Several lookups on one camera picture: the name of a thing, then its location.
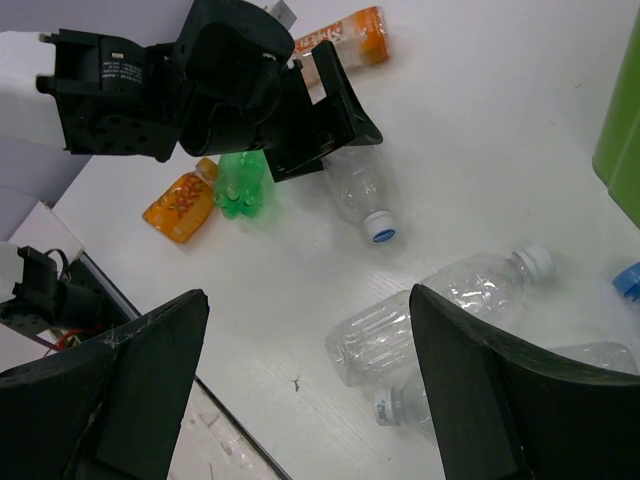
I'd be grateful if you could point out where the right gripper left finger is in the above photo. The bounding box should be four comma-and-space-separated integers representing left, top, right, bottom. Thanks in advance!
1, 290, 209, 479

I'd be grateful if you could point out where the clear plastic bottle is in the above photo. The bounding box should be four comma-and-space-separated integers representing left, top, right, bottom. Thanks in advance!
325, 244, 555, 387

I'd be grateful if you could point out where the short orange juice bottle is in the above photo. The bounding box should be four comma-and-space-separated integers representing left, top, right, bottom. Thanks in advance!
142, 157, 218, 244

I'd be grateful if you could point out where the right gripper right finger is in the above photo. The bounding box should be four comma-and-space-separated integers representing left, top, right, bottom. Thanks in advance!
410, 284, 639, 479

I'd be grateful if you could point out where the green plastic bin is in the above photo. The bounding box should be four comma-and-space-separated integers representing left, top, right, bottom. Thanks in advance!
592, 24, 639, 226

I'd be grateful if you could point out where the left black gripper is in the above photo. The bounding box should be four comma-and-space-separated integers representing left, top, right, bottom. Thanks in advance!
172, 1, 383, 182

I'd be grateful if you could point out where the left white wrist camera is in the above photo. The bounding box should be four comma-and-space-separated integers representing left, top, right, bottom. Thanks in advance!
264, 0, 297, 30

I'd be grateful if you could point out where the tall orange label bottle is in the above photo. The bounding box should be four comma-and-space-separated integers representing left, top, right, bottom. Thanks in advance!
294, 6, 391, 87

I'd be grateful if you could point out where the clear bottle white cap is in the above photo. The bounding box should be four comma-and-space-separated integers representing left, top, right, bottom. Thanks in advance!
322, 146, 397, 245

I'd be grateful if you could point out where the clear bottle blue label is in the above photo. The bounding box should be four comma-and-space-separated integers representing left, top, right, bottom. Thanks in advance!
612, 262, 640, 302

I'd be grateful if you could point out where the clear bottle lying front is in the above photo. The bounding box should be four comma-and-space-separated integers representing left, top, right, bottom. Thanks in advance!
374, 341, 639, 444

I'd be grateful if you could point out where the green plastic bottle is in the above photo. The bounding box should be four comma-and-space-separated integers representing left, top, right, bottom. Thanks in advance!
214, 150, 272, 219

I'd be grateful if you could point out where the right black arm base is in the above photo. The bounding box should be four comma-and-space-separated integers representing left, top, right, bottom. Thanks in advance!
1, 242, 139, 352

